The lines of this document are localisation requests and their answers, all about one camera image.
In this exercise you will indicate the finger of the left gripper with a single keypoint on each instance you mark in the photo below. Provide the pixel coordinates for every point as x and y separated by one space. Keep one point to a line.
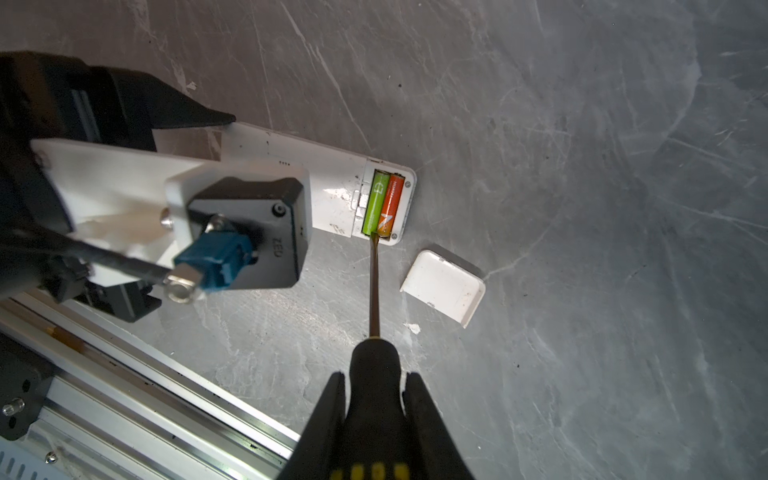
128 302

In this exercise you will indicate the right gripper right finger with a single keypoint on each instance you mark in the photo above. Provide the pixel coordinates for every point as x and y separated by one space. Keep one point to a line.
436 455

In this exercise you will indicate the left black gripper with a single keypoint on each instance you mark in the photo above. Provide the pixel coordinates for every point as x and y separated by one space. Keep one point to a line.
57 97

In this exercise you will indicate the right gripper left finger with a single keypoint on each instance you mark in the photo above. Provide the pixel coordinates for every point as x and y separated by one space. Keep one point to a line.
313 454

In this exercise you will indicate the black yellow screwdriver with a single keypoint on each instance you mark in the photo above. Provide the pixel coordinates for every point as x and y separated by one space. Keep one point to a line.
375 438

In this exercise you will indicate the white battery cover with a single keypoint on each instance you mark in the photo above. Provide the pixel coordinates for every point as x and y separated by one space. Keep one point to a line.
444 286

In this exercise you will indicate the white remote control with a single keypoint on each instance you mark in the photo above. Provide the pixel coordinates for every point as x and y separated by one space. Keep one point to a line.
337 182

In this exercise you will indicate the green AA battery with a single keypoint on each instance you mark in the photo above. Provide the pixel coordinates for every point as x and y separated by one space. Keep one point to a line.
377 195

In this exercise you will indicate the small white paper scrap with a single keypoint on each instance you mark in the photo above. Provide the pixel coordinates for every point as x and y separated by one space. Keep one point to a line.
413 328

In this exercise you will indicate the orange AA battery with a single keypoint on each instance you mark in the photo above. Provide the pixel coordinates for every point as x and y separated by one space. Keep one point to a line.
390 206

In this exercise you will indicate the aluminium rail frame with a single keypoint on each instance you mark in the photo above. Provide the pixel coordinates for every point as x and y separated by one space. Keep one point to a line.
117 408

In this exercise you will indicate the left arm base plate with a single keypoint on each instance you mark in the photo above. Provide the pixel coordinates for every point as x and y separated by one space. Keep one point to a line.
25 381

